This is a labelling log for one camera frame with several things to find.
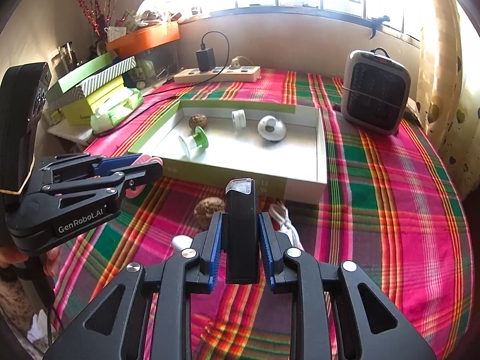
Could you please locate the pink suction hook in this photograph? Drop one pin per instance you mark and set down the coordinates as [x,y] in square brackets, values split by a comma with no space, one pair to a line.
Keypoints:
[136,186]

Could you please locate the white plug on strip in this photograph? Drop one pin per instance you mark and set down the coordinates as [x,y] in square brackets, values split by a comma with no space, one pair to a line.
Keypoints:
[236,62]

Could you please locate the grey space heater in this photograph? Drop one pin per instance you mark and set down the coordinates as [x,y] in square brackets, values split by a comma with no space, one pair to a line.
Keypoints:
[375,91]

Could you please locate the red berry branches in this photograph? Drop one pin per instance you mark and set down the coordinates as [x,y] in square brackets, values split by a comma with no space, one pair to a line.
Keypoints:
[95,3]

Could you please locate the yellow green box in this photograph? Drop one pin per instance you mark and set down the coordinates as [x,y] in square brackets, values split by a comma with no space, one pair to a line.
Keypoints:
[79,112]

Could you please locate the brown walnut in box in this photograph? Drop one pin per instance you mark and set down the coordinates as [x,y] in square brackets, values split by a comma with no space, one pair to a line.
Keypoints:
[198,120]

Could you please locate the green white shallow cardboard box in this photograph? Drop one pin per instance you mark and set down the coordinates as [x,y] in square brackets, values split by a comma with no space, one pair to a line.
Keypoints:
[293,169]

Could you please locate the brown walnut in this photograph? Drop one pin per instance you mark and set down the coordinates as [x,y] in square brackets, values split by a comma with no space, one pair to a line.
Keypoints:
[205,209]
[198,120]

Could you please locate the orange tray shelf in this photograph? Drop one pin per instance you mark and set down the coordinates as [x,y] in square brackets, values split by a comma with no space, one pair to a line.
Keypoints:
[144,39]

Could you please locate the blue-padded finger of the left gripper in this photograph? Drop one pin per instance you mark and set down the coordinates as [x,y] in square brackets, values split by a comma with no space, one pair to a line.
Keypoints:
[68,167]

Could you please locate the pink white hook clip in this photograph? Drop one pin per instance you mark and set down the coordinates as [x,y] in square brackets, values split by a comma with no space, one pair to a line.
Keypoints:
[181,242]

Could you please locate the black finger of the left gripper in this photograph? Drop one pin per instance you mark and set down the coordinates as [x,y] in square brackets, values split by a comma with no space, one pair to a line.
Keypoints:
[87,193]

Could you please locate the white power strip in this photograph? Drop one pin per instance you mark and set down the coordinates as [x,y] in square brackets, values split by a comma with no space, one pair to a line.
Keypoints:
[242,74]

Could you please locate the green striped gift box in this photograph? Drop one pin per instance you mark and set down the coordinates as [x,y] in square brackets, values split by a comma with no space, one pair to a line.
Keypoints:
[86,79]

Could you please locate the plaid red green blanket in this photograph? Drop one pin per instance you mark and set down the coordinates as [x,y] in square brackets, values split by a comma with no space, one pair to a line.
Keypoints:
[389,206]

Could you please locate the black charger adapter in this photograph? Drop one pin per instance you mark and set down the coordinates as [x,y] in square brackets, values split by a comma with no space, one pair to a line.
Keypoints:
[206,59]

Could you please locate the white round dome gadget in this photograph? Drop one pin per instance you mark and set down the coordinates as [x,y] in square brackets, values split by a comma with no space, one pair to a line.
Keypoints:
[272,128]

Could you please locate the black rectangular lighter device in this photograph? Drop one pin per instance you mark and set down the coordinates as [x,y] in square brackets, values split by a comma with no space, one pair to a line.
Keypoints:
[242,237]

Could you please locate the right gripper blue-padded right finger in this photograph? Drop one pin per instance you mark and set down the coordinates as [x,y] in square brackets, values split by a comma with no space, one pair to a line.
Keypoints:
[335,300]

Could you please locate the green tissue pack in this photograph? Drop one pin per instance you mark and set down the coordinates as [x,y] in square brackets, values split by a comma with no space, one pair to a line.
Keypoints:
[117,107]

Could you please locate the patterned cream curtain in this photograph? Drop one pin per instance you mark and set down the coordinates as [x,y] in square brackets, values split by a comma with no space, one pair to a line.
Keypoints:
[448,89]

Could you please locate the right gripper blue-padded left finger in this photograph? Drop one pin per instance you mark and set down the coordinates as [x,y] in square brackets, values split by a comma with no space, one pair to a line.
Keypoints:
[114,324]

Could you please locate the person's left hand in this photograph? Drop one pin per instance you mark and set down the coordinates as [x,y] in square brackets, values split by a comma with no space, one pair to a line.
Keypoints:
[9,255]

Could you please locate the white small cylinder cap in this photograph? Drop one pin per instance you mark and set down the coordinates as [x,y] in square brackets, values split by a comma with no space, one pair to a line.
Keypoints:
[239,119]

